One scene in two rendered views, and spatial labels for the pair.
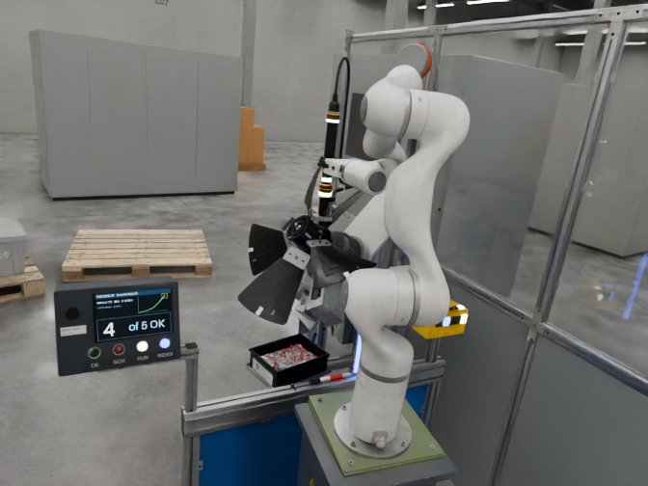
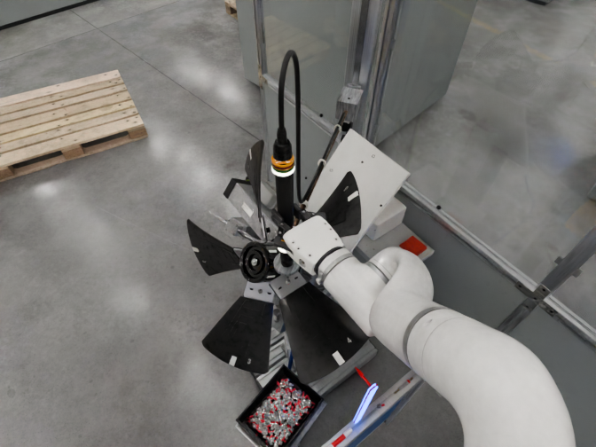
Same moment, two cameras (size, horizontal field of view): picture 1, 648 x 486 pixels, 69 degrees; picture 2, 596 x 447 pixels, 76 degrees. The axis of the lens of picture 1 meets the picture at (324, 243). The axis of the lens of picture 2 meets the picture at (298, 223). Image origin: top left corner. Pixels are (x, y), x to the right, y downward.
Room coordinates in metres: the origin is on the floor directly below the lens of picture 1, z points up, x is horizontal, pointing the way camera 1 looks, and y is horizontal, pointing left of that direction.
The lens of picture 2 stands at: (1.10, 0.06, 2.13)
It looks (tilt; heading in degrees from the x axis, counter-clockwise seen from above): 51 degrees down; 352
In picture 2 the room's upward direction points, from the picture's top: straight up
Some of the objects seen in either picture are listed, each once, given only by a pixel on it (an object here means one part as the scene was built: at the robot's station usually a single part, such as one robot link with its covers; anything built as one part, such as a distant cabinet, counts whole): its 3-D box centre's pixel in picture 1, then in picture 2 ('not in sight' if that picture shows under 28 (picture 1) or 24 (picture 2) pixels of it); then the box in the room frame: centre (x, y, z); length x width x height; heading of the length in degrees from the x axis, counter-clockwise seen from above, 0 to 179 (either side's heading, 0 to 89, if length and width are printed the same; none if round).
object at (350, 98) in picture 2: not in sight; (349, 103); (2.20, -0.27, 1.37); 0.10 x 0.07 x 0.09; 153
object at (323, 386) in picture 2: not in sight; (308, 353); (1.86, -0.10, 0.04); 0.62 x 0.45 x 0.08; 118
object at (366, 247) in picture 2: not in sight; (381, 238); (2.00, -0.42, 0.85); 0.36 x 0.24 x 0.03; 28
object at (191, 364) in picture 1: (191, 378); not in sight; (1.08, 0.31, 0.96); 0.03 x 0.03 x 0.20; 28
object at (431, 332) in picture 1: (438, 319); not in sight; (1.46, -0.42, 1.02); 0.16 x 0.10 x 0.11; 118
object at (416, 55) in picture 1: (413, 62); not in sight; (2.28, -0.31, 1.88); 0.16 x 0.07 x 0.16; 63
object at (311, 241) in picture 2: (343, 168); (316, 246); (1.55, -0.04, 1.49); 0.11 x 0.10 x 0.07; 28
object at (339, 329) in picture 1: (353, 316); not in sight; (2.00, -0.18, 0.73); 0.15 x 0.09 x 0.22; 118
